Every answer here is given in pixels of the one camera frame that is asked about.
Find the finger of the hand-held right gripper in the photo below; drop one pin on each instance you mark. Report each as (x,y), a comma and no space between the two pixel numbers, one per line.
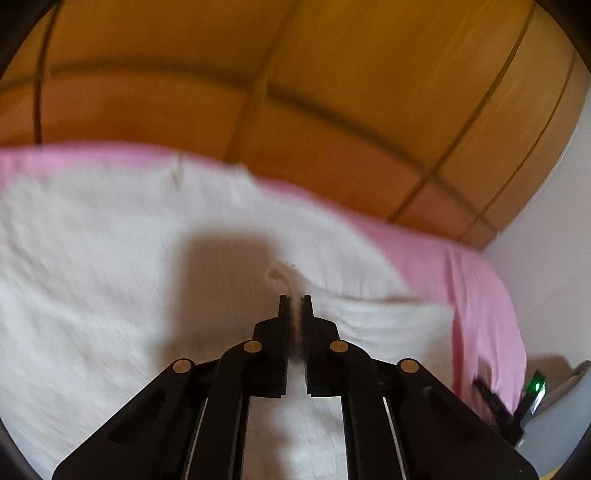
(490,399)

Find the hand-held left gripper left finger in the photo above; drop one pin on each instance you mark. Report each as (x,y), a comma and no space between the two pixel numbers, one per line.
(282,325)

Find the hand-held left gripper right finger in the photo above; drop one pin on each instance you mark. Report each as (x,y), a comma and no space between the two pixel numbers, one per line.
(308,325)

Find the white knitted sweater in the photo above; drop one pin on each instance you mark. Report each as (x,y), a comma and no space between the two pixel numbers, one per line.
(115,277)

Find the pink bed sheet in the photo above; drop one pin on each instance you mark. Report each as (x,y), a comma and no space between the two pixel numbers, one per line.
(438,277)

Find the wooden wardrobe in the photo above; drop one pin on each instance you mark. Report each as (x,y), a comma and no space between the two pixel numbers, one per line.
(323,69)

